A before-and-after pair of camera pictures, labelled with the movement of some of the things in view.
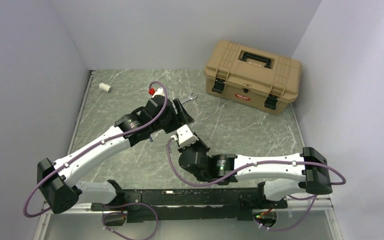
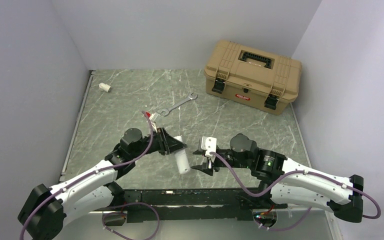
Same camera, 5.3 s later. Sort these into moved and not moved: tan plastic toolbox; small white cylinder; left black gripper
Moved: left black gripper
Not moved: small white cylinder; tan plastic toolbox
